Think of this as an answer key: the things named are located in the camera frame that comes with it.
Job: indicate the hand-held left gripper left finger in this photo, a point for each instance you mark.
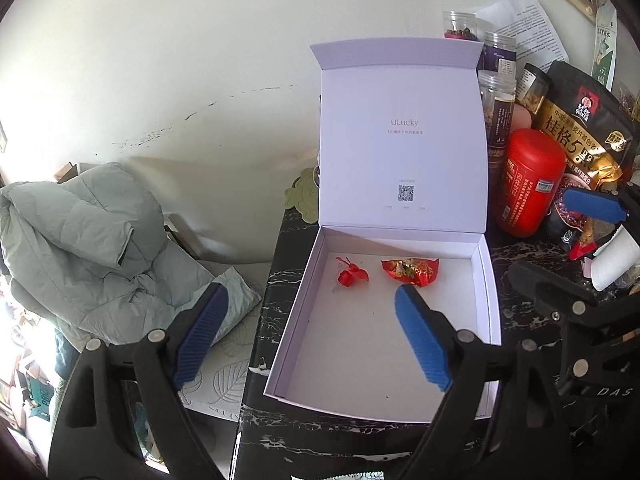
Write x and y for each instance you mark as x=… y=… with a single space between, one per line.
x=200 y=335

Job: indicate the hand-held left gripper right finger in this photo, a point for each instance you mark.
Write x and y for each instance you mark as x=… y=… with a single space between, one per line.
x=420 y=340

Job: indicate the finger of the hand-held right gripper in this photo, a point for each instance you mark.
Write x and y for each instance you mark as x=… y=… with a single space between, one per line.
x=550 y=285
x=592 y=204

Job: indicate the red printed snack packet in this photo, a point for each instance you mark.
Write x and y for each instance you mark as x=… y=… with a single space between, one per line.
x=410 y=270

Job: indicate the small red candy wrapper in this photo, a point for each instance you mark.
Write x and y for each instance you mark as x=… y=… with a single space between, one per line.
x=351 y=274

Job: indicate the white gift box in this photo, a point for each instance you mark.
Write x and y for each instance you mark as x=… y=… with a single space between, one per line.
x=400 y=160

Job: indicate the instant food cup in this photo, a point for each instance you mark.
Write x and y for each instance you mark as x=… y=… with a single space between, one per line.
x=565 y=220

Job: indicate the leaf patterned chair cushion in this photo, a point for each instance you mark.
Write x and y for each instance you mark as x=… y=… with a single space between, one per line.
x=225 y=360

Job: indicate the small red chili packet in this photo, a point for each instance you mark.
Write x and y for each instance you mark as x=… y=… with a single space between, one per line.
x=582 y=250

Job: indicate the rolled white paper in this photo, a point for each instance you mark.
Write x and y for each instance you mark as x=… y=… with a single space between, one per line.
x=612 y=260

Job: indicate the red plastic canister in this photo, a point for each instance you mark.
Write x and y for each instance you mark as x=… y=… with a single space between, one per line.
x=530 y=180

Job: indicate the black gold oat bag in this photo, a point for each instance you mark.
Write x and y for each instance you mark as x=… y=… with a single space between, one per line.
x=585 y=120

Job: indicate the pink round item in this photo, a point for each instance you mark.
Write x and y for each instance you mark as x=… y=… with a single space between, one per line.
x=523 y=117

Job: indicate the tall clear jar dark label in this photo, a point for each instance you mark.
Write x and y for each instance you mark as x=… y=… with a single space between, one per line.
x=497 y=125

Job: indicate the clear jar with golden contents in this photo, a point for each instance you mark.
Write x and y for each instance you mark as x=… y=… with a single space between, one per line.
x=532 y=85

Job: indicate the green white tea packet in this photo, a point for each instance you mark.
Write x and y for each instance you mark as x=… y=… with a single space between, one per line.
x=605 y=50

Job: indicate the pale green puffer jacket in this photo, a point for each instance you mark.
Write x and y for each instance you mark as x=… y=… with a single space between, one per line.
x=75 y=240

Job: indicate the teal printed carton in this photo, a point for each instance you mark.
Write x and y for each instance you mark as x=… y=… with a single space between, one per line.
x=41 y=397

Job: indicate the green flower shaped coaster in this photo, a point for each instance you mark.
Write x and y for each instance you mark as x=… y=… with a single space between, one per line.
x=300 y=195

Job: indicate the clear jar with purple label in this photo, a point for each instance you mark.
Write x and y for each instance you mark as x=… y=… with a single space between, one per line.
x=499 y=52

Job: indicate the printed white paper sheet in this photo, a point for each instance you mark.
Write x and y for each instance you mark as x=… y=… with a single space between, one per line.
x=525 y=25

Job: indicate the clear jar with dried flowers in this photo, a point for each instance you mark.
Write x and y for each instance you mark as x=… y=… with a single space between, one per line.
x=459 y=25

